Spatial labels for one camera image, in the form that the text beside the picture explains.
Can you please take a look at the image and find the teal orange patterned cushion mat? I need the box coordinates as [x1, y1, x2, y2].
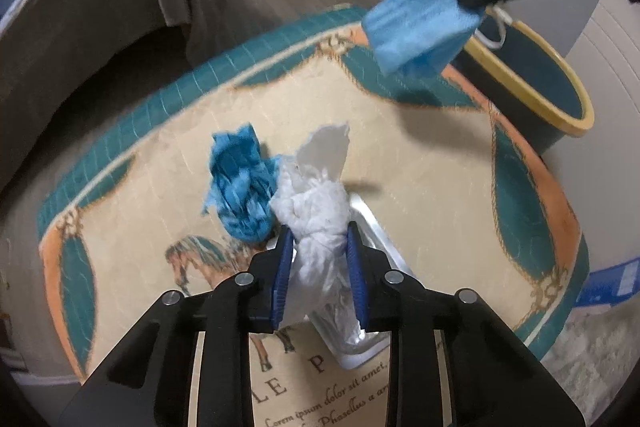
[37, 8, 589, 426]

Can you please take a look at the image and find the blue white plastic wrapper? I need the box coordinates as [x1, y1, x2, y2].
[575, 258, 640, 308]

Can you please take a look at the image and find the white tissue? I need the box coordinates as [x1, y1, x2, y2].
[270, 124, 350, 327]

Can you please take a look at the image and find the silver foil blister pack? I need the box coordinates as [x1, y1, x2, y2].
[308, 193, 413, 369]

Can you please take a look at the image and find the light blue face mask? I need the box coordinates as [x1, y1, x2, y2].
[361, 0, 512, 75]

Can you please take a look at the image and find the yellow-rimmed teal trash bin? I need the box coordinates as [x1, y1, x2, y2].
[451, 8, 594, 155]

